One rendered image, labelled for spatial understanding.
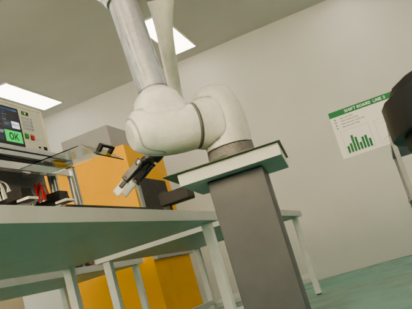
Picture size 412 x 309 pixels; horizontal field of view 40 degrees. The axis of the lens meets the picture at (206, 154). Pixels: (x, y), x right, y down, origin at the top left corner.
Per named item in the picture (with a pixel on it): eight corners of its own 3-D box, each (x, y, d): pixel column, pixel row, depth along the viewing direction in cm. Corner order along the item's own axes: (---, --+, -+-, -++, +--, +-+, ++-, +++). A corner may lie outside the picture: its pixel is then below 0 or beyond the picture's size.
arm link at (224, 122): (261, 136, 182) (241, 73, 186) (210, 146, 174) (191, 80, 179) (241, 151, 196) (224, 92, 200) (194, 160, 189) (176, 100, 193)
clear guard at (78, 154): (124, 159, 245) (120, 146, 246) (95, 154, 223) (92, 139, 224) (61, 183, 254) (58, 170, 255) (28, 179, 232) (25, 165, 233)
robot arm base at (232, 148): (258, 164, 198) (254, 149, 199) (263, 151, 176) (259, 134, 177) (208, 178, 197) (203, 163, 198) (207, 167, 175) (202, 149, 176)
